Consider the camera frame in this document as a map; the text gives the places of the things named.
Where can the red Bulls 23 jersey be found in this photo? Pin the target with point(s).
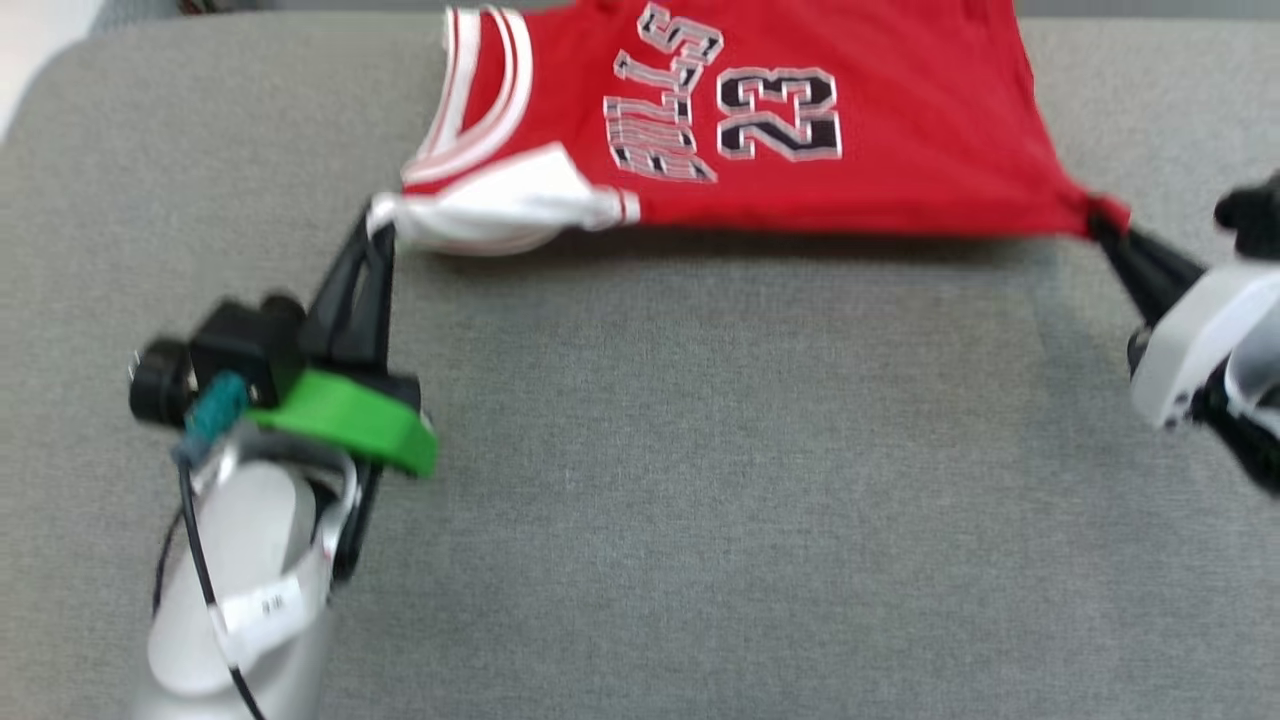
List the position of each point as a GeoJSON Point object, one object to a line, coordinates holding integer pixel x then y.
{"type": "Point", "coordinates": [850, 120]}

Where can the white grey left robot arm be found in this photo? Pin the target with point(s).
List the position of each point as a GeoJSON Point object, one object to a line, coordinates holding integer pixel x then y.
{"type": "Point", "coordinates": [250, 560]}

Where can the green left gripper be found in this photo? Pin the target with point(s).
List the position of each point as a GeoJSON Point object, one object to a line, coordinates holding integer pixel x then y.
{"type": "Point", "coordinates": [350, 420]}

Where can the grey fabric sofa seat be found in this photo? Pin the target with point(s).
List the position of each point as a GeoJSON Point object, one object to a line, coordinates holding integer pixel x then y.
{"type": "Point", "coordinates": [700, 480]}

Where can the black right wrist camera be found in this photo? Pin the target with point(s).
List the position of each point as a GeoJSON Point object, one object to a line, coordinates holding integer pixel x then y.
{"type": "Point", "coordinates": [1255, 215]}

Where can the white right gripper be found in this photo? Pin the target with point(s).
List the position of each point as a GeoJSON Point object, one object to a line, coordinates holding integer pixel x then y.
{"type": "Point", "coordinates": [1190, 340]}

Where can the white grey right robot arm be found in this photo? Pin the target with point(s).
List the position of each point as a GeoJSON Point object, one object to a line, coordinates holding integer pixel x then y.
{"type": "Point", "coordinates": [1250, 420]}

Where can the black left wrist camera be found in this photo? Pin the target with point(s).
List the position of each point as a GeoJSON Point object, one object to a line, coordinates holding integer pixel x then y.
{"type": "Point", "coordinates": [245, 345]}

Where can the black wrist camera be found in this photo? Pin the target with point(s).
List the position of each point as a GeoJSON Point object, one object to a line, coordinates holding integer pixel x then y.
{"type": "Point", "coordinates": [1255, 215]}
{"type": "Point", "coordinates": [245, 345]}

